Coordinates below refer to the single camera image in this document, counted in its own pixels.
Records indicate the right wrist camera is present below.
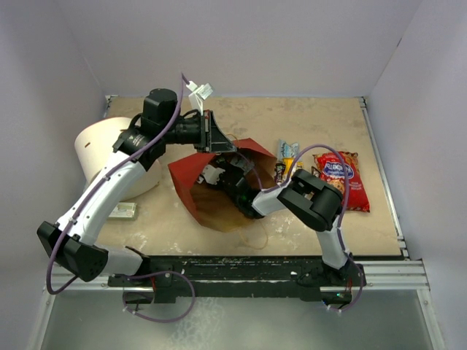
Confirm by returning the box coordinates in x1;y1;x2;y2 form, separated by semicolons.
198;164;225;185

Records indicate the red paper bag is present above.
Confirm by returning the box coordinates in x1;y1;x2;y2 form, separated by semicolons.
168;135;277;251

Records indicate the yellow snack pack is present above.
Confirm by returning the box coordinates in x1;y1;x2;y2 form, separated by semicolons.
282;157;296;176

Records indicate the white cylindrical container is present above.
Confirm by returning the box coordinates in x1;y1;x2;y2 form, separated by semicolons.
74;117;162;201

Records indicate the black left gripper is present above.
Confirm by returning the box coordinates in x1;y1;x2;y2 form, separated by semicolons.
162;110;236;154

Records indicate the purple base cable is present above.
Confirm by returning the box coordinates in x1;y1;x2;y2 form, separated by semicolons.
122;271;196;322

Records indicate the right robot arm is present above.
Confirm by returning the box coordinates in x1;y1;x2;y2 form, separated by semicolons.
217;166;350;285

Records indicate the purple candy pack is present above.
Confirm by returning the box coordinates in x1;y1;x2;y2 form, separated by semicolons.
274;163;286;184

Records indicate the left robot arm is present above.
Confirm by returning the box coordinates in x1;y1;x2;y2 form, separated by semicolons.
37;82;236;286

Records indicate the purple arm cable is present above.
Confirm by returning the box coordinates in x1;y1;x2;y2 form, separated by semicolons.
233;144;366;314
45;72;190;295

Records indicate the brown green candy pack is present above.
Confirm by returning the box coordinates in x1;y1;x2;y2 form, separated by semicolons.
311;166;321;179

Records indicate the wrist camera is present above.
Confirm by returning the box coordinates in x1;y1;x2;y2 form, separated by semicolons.
198;164;225;185
185;81;214;114

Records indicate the red cookie snack bag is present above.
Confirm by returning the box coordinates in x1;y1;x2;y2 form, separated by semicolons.
312;150;371;213

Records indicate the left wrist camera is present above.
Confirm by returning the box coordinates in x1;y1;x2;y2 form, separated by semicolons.
185;81;214;114

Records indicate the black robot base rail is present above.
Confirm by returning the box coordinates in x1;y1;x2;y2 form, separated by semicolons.
108;255;366;305

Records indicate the small white green box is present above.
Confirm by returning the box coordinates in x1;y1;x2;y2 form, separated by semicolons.
109;202;137;220

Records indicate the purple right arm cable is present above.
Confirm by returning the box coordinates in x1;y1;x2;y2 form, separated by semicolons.
233;144;366;314

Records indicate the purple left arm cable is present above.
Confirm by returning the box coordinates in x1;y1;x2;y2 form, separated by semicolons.
45;72;190;295

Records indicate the white blue snack wrapper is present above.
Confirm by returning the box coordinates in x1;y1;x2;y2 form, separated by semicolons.
277;139;300;162

